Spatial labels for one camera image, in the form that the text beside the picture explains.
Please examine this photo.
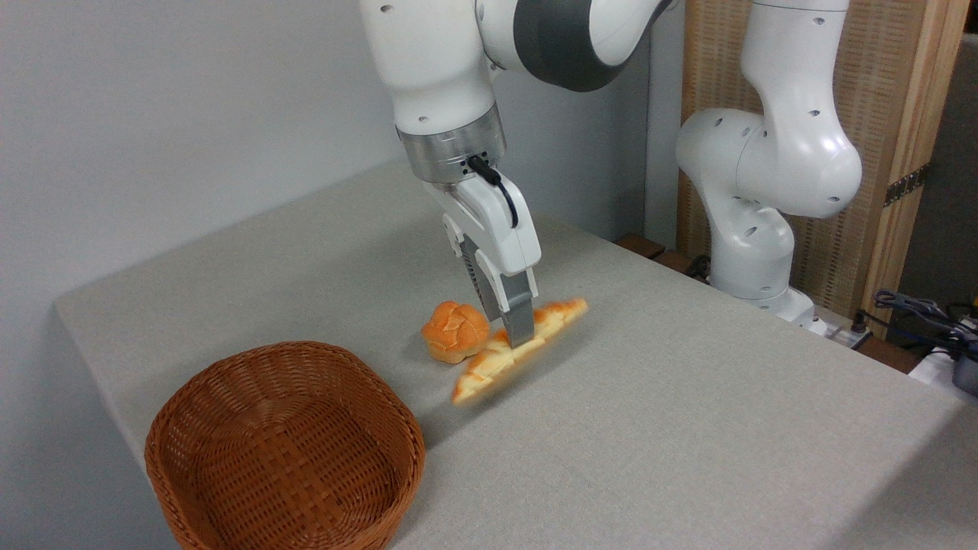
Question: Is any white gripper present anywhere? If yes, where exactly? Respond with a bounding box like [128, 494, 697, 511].
[423, 173, 542, 348]

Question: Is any long braided bread loaf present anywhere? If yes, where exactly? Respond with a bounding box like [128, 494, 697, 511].
[451, 298, 589, 406]

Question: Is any round bread roll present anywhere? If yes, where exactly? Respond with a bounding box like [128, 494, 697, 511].
[422, 300, 491, 364]

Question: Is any brown wicker basket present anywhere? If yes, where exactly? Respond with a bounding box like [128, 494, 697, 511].
[144, 341, 426, 550]

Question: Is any metal screen hinge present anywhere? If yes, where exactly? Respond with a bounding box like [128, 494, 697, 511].
[885, 163, 931, 207]

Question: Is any grey container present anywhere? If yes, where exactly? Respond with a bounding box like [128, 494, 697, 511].
[952, 342, 978, 396]

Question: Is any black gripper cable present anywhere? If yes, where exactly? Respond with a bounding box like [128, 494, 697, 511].
[468, 155, 520, 229]

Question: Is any black cable bundle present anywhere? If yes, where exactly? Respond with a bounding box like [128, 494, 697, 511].
[873, 289, 978, 354]

